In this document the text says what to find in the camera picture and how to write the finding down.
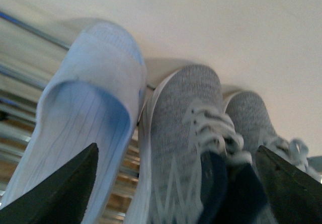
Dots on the light blue slipper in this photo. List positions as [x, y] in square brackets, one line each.
[96, 96]

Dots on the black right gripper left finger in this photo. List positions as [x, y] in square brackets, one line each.
[60, 198]

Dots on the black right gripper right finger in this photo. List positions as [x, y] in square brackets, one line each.
[294, 196]

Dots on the grey knit sneaker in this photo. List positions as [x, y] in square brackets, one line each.
[251, 119]
[195, 165]

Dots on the black metal shoe rack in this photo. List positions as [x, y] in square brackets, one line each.
[25, 111]

